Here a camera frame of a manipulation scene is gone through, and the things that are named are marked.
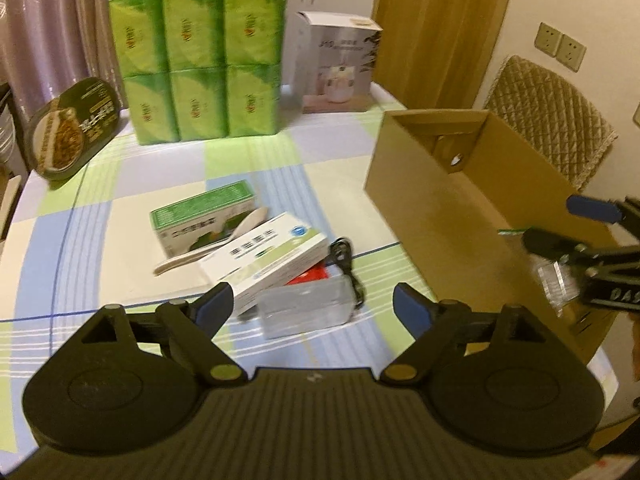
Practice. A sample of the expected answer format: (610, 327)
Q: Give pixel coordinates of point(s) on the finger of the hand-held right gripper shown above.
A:
(550, 242)
(595, 208)

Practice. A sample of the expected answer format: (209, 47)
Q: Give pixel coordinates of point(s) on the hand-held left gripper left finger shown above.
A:
(215, 301)

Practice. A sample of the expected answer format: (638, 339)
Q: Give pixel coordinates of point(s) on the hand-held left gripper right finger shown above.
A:
(412, 305)

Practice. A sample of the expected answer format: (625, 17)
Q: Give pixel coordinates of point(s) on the clear plastic bag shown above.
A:
(555, 280)

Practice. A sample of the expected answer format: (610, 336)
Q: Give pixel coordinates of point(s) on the clear plastic case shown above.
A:
(305, 307)

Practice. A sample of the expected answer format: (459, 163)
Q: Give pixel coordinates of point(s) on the red printed packet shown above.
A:
(312, 276)

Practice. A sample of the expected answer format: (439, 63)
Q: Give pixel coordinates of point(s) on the brown cardboard box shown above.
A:
(450, 200)

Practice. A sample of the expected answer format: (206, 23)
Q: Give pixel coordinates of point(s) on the checked cloth desktop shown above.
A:
(300, 170)

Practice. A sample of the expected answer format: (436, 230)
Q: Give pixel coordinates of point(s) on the green white medicine box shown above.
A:
(200, 215)

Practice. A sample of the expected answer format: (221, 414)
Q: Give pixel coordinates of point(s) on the white plastic spoon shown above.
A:
(252, 220)

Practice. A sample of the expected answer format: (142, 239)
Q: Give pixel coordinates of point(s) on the chair with quilted beige cover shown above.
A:
(545, 110)

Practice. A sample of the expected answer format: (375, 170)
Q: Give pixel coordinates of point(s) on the dark oval instant meal bowl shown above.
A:
(70, 130)

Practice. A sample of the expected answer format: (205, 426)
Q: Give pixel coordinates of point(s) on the wooden door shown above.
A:
(440, 25)

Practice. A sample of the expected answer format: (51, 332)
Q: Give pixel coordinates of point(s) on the stack of green tissue packs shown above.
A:
(200, 60)

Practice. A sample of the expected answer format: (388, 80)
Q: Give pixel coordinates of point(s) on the white humidifier carton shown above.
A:
(335, 60)

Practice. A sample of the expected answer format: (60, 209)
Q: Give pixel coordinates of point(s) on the beige wall socket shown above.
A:
(570, 52)
(547, 39)

